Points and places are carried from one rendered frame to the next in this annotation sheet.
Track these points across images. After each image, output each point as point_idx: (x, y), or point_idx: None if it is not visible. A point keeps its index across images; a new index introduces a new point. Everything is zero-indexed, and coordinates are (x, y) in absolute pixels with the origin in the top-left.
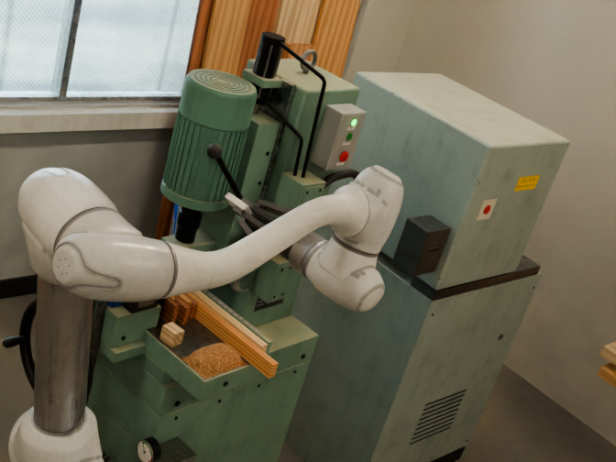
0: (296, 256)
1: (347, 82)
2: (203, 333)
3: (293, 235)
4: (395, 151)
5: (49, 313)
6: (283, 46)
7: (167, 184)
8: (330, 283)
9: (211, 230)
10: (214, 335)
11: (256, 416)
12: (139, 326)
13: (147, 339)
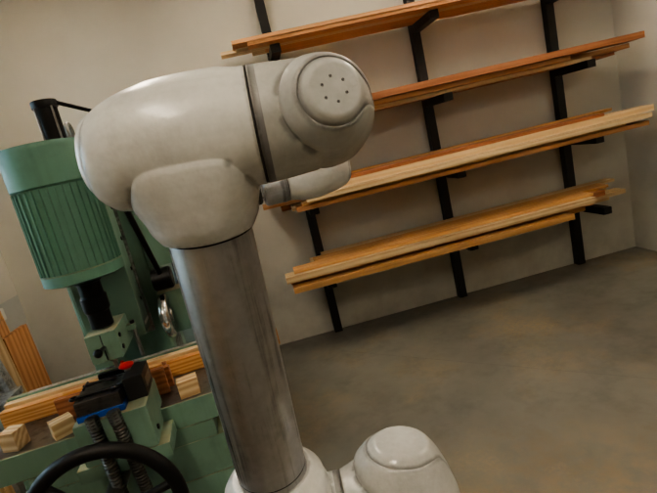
0: (273, 183)
1: None
2: (196, 374)
3: None
4: None
5: (243, 292)
6: (61, 103)
7: (61, 273)
8: (321, 173)
9: (110, 309)
10: (203, 368)
11: None
12: (156, 407)
13: (170, 414)
